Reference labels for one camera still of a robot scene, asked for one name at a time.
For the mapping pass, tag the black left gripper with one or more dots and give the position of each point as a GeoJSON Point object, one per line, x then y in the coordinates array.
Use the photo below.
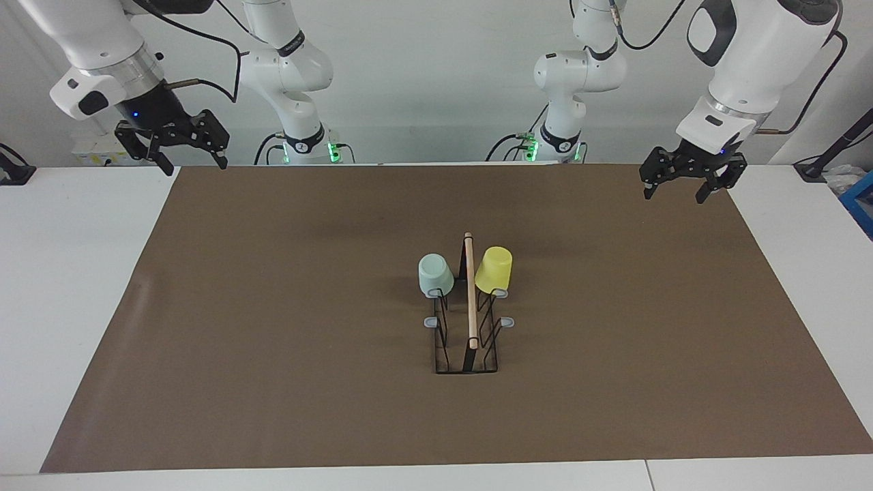
{"type": "Point", "coordinates": [704, 164]}

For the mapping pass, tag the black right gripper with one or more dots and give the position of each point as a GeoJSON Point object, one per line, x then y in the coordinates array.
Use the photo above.
{"type": "Point", "coordinates": [157, 116]}

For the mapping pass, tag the yellow plastic cup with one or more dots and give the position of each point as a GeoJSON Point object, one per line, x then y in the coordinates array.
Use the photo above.
{"type": "Point", "coordinates": [494, 269]}

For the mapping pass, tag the pale green plastic cup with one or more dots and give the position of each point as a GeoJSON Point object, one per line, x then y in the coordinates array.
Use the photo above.
{"type": "Point", "coordinates": [435, 276]}

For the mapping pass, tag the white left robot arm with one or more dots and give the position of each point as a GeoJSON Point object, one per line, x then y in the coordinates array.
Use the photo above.
{"type": "Point", "coordinates": [750, 61]}

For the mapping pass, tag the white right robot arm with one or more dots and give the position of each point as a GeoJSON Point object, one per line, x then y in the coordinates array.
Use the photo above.
{"type": "Point", "coordinates": [89, 34]}

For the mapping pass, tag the white power strip box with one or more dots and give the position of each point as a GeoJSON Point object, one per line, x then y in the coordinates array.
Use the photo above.
{"type": "Point", "coordinates": [95, 153]}

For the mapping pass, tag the black angled stand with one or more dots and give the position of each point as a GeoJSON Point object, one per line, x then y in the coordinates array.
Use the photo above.
{"type": "Point", "coordinates": [835, 146]}

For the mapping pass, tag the clear plastic bag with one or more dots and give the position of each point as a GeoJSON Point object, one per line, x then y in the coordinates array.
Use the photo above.
{"type": "Point", "coordinates": [844, 181]}

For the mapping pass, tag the black table clamp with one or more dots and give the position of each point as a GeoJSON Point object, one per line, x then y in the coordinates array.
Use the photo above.
{"type": "Point", "coordinates": [15, 172]}

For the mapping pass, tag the blue box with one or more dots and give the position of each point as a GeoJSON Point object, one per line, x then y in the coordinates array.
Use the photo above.
{"type": "Point", "coordinates": [861, 204]}

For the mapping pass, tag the brown table mat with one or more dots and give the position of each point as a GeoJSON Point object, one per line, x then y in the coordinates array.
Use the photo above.
{"type": "Point", "coordinates": [614, 382]}

